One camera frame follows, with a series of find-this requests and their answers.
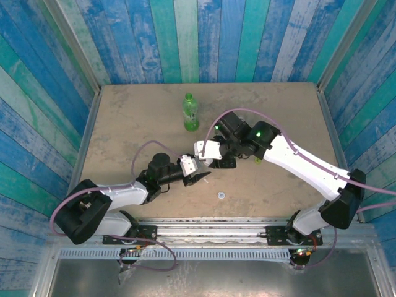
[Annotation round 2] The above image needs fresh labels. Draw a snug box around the green plastic bottle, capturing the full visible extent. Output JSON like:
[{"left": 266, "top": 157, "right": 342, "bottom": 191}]
[{"left": 182, "top": 92, "right": 200, "bottom": 133}]

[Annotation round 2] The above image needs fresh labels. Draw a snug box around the grey metal sheet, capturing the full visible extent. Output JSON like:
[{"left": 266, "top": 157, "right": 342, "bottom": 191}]
[{"left": 49, "top": 258, "right": 380, "bottom": 297}]

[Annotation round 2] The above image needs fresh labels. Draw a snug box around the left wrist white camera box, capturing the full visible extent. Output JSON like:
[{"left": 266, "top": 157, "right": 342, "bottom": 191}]
[{"left": 179, "top": 153, "right": 199, "bottom": 178}]

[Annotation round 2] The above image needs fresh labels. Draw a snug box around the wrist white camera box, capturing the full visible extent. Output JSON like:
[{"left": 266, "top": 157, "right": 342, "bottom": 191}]
[
  {"left": 179, "top": 153, "right": 199, "bottom": 178},
  {"left": 194, "top": 140, "right": 222, "bottom": 161}
]

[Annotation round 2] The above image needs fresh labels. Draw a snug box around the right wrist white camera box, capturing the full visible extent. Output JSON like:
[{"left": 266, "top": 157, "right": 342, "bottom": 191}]
[{"left": 194, "top": 140, "right": 222, "bottom": 161}]

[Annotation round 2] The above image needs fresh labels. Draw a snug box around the aluminium mounting rail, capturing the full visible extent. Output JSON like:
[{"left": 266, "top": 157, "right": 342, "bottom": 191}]
[{"left": 48, "top": 216, "right": 377, "bottom": 251}]

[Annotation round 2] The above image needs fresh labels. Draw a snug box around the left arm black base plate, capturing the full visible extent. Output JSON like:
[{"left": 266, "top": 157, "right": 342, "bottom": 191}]
[{"left": 101, "top": 225, "right": 158, "bottom": 246}]

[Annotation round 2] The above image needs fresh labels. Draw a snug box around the white slotted cable duct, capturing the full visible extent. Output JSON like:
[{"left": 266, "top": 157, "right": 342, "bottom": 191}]
[{"left": 58, "top": 249, "right": 291, "bottom": 261}]

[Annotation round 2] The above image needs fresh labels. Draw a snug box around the aluminium table side rail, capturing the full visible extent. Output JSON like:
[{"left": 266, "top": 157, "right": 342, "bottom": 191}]
[
  {"left": 58, "top": 89, "right": 103, "bottom": 223},
  {"left": 317, "top": 85, "right": 366, "bottom": 223}
]

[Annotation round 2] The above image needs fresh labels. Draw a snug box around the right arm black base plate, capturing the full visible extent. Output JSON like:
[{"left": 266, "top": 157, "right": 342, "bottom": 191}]
[{"left": 265, "top": 225, "right": 323, "bottom": 247}]

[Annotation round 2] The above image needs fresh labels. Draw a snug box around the aluminium corner post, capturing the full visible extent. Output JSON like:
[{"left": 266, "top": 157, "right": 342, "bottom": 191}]
[
  {"left": 43, "top": 0, "right": 102, "bottom": 94},
  {"left": 317, "top": 0, "right": 380, "bottom": 90}
]

